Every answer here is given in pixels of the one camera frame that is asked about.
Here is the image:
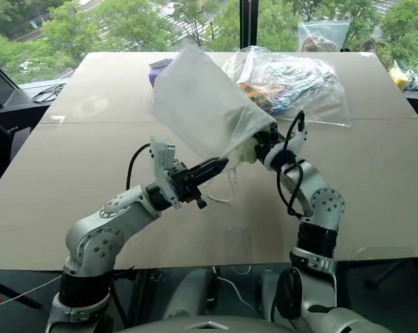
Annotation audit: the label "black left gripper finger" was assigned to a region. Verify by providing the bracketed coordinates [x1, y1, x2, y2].
[194, 166, 228, 187]
[190, 157, 230, 177]

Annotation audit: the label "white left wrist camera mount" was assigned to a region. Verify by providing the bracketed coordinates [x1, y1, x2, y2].
[149, 137, 182, 211]

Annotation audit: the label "purple package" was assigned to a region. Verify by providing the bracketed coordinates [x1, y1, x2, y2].
[147, 58, 172, 88]

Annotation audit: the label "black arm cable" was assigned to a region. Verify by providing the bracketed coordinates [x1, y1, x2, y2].
[276, 110, 309, 219]
[125, 142, 153, 192]

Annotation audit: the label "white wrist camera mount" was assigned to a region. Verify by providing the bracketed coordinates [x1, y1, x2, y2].
[262, 119, 309, 173]
[149, 137, 182, 211]

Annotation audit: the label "black angled equipment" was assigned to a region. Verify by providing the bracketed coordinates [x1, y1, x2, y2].
[0, 55, 35, 112]

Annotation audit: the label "tan cardboard table cover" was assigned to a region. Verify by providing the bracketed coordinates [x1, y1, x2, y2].
[0, 51, 418, 272]

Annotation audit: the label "dark window frame post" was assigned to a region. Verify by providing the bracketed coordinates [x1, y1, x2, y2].
[239, 0, 259, 50]

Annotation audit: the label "thin black cable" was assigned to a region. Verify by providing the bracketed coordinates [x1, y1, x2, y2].
[31, 82, 67, 104]

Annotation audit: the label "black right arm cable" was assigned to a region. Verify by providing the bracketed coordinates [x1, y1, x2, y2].
[276, 110, 309, 219]

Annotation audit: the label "thin white string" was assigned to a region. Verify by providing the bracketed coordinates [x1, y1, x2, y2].
[0, 273, 63, 312]

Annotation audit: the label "grey robot torso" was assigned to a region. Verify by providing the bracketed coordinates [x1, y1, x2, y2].
[124, 313, 300, 333]

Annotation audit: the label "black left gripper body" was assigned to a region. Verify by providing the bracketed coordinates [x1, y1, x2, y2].
[169, 161, 209, 211]

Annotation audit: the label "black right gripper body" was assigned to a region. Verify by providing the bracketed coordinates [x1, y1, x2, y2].
[253, 124, 283, 160]

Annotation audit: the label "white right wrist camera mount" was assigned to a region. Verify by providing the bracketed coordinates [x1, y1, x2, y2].
[262, 119, 309, 173]

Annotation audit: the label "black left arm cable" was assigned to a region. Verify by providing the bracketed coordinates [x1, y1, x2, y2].
[125, 142, 153, 192]

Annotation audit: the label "clear zip bag blue seal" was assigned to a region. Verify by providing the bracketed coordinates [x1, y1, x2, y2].
[296, 19, 351, 53]

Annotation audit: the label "white drawstring bag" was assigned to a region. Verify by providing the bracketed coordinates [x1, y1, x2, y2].
[149, 44, 278, 206]

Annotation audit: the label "white cable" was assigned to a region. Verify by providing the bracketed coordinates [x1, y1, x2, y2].
[211, 266, 252, 314]

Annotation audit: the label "pale yellow towel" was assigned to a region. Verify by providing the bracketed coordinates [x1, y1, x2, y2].
[235, 137, 262, 164]

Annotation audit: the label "clear bag of colourful items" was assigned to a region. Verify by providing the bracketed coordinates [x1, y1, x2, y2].
[221, 45, 353, 128]

